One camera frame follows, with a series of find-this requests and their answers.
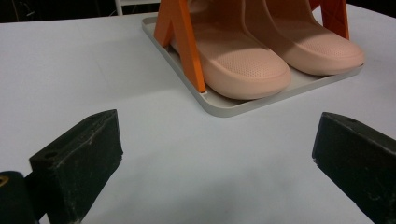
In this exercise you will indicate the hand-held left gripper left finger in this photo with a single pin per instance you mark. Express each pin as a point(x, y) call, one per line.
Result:
point(77, 168)

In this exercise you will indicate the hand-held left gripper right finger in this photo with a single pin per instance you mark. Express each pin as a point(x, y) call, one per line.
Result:
point(358, 158)

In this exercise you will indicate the pink slipper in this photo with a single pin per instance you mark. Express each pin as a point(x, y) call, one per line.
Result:
point(323, 53)
point(243, 68)

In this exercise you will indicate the grey shoe rack orange supports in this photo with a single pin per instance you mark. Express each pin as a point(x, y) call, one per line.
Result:
point(230, 107)

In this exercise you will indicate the pale blue table cover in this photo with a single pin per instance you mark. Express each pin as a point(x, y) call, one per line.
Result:
point(155, 140)

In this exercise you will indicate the white desk frame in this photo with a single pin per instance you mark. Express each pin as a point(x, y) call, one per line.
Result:
point(118, 7)

